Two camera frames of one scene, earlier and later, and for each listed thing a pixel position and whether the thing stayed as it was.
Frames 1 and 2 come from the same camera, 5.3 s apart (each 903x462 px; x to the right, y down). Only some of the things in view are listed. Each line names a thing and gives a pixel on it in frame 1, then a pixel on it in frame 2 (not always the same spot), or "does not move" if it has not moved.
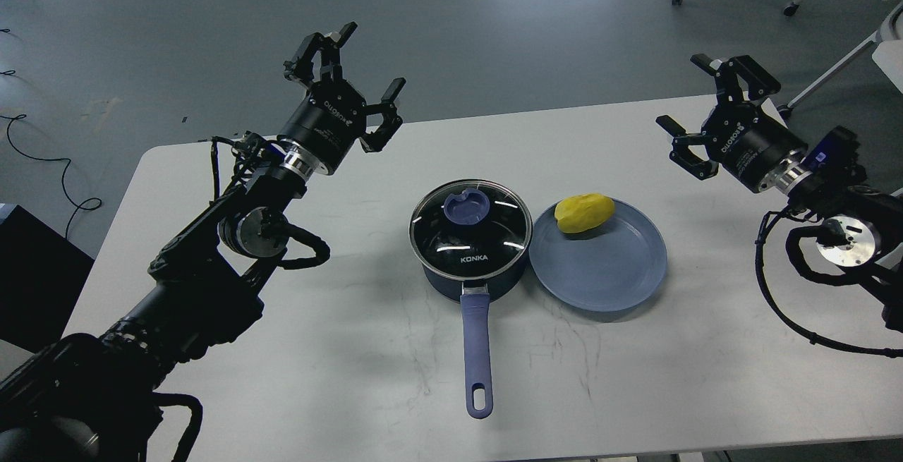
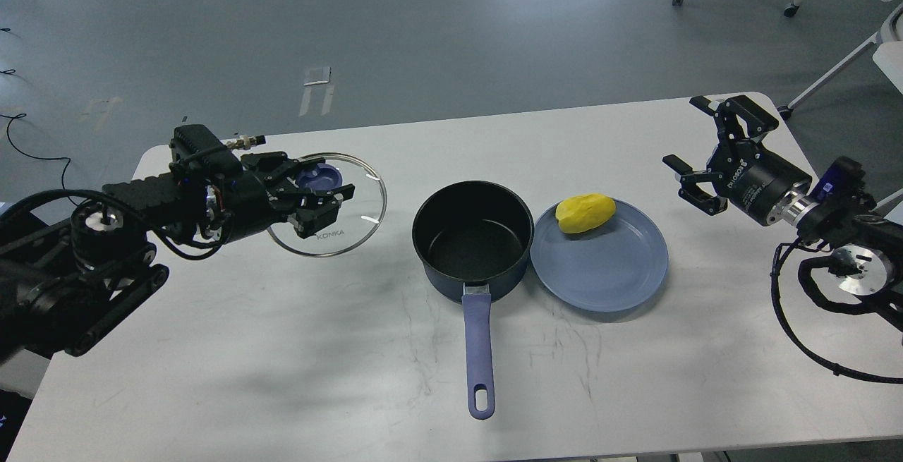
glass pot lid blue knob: x=470 y=207 → x=319 y=177
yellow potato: x=583 y=211 does not move
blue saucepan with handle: x=471 y=238 does not move
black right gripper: x=750 y=142 → x=751 y=181
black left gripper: x=331 y=117 → x=252 y=202
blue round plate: x=612 y=269 does not move
